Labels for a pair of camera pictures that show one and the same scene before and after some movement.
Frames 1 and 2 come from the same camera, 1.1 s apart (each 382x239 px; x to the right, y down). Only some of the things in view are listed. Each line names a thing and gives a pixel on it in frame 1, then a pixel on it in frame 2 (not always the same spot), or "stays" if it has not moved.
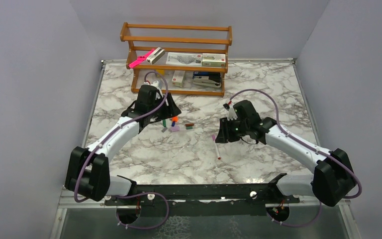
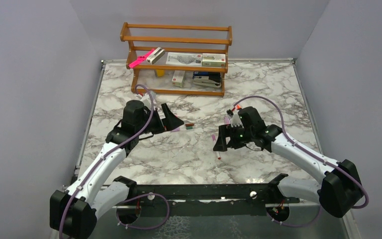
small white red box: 178,78 stays
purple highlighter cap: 175,129 stays
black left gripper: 170,110 -> 171,121
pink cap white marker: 214,138 stays
